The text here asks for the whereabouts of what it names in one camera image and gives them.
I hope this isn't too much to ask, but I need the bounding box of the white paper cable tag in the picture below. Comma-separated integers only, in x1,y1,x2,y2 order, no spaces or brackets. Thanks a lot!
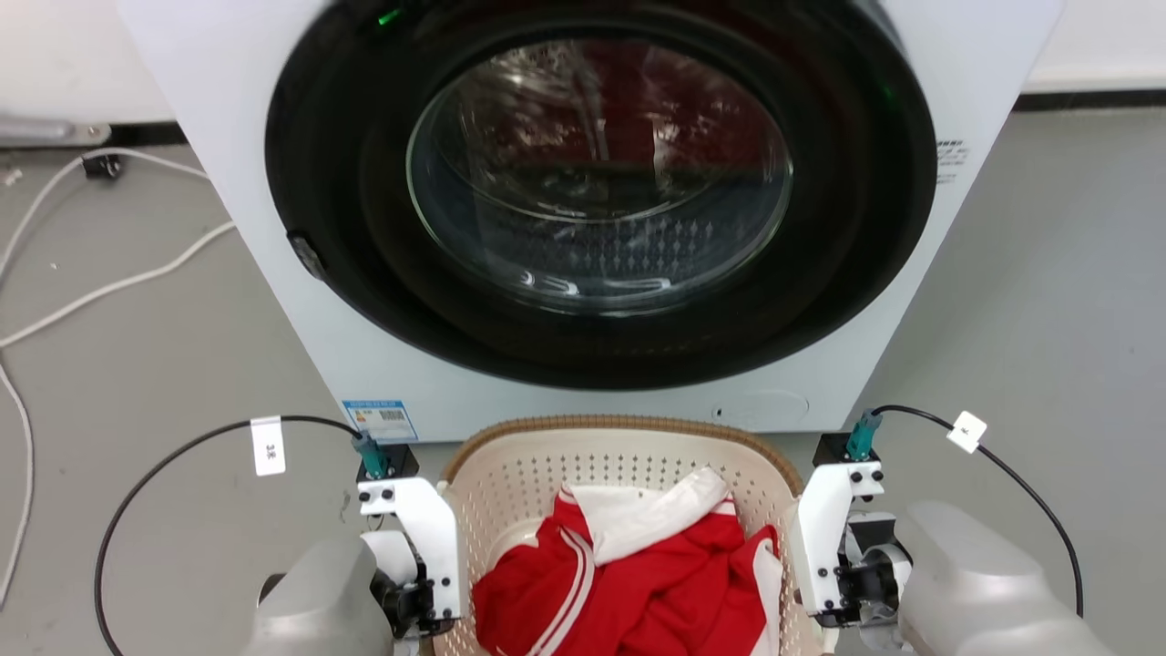
946,411,989,455
250,415,287,477

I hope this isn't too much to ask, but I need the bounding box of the red and white garment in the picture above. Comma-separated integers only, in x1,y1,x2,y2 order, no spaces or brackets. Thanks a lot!
472,466,785,656

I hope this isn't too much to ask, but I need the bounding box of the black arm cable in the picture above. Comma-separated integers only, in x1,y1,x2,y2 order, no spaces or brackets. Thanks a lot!
94,415,391,656
844,405,1086,620

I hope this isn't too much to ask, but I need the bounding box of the black round washer door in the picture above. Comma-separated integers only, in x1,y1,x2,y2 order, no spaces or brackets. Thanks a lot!
264,0,938,392

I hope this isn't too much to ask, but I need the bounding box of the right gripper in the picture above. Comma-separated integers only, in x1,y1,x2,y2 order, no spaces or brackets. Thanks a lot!
836,513,914,631

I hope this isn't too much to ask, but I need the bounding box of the blue energy label sticker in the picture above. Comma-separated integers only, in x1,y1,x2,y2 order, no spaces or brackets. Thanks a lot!
343,399,420,445

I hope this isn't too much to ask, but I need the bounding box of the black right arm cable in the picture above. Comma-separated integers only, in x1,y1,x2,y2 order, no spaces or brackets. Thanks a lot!
844,405,1086,620

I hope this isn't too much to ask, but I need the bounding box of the beige perforated laundry basket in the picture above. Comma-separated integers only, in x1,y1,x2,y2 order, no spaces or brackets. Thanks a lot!
433,415,826,656

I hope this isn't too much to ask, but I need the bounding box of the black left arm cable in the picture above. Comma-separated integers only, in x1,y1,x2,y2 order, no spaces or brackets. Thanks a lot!
94,415,391,656

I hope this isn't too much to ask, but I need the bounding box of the grey metal floor strip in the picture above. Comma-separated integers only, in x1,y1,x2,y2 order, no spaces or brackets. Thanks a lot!
0,113,113,149

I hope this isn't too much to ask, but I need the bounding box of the white floor cable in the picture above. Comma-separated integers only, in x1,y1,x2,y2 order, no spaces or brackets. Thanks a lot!
0,363,36,610
0,146,212,285
0,220,238,350

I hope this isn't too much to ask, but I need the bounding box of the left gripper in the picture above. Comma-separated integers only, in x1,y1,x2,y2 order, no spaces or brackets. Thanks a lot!
363,531,458,640

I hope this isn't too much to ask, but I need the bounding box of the white front-load washing machine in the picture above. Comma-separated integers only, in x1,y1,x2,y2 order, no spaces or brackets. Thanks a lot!
117,0,1065,445

